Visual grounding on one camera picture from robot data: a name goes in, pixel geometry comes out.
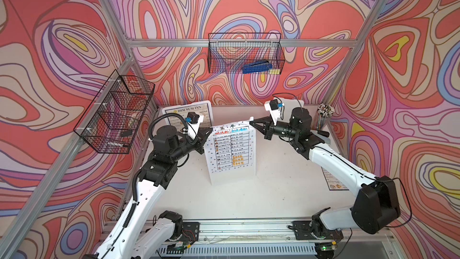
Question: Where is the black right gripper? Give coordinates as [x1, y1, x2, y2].
[249, 116, 299, 141]

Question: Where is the Dim Sum Inn menu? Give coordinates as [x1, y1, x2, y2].
[162, 101, 213, 128]

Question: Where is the white board front panel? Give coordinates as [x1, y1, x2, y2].
[161, 100, 213, 131]

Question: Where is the white board panel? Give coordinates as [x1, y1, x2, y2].
[205, 116, 258, 187]
[274, 95, 305, 125]
[161, 100, 213, 131]

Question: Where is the hand-drawn colourful menu sheet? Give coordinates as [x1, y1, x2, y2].
[208, 124, 256, 173]

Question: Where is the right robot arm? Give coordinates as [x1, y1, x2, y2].
[249, 107, 401, 239]

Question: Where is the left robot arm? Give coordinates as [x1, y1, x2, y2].
[84, 112, 212, 259]

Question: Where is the blue stapler in basket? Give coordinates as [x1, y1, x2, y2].
[242, 60, 273, 74]

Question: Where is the clear pencil holder cup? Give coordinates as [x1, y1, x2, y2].
[315, 103, 335, 131]

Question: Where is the black and beige stapler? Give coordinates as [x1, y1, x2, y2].
[317, 130, 330, 138]

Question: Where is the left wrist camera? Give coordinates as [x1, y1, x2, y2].
[185, 112, 204, 140]

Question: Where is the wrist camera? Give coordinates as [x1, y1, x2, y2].
[264, 97, 285, 125]
[185, 112, 204, 140]

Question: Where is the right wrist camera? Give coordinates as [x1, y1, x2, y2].
[264, 97, 285, 125]

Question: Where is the black wire basket back wall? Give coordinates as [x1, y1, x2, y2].
[207, 31, 285, 74]

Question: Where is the black wire basket wall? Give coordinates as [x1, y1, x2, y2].
[73, 70, 155, 154]
[207, 31, 285, 74]

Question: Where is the black wire basket left wall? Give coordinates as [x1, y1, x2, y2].
[73, 70, 155, 154]

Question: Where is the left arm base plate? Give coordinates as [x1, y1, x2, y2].
[166, 221, 200, 243]

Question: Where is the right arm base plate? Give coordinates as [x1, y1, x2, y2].
[287, 221, 344, 242]

